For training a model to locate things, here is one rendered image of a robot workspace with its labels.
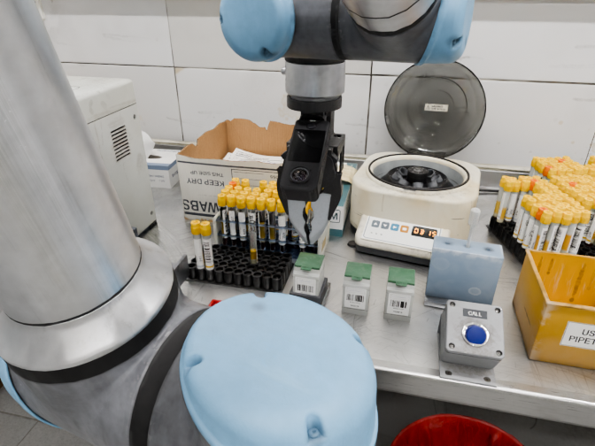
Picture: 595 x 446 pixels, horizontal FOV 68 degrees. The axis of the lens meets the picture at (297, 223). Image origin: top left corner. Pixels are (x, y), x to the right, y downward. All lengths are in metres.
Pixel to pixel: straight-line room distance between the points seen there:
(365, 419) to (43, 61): 0.24
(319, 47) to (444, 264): 0.41
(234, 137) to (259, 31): 0.77
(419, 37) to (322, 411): 0.29
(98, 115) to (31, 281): 0.58
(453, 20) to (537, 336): 0.44
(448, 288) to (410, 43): 0.44
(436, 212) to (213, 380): 0.65
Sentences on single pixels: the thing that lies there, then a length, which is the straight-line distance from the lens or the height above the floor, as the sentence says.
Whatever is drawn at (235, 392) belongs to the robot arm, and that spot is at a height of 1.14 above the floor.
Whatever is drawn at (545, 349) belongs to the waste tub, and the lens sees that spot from 0.70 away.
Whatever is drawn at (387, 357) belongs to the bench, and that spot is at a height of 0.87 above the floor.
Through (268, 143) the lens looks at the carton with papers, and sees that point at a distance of 1.16.
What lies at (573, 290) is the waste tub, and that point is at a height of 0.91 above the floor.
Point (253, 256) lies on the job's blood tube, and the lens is 0.76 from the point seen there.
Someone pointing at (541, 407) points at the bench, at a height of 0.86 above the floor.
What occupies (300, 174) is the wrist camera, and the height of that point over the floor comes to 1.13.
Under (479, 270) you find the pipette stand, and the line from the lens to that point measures 0.72.
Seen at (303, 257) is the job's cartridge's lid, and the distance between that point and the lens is 0.68.
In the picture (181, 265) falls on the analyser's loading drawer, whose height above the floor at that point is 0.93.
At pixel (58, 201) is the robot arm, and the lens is 0.25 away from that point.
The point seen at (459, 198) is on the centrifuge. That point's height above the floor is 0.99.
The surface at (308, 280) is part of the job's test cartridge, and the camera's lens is 0.67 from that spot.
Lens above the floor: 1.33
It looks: 28 degrees down
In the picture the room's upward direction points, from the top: straight up
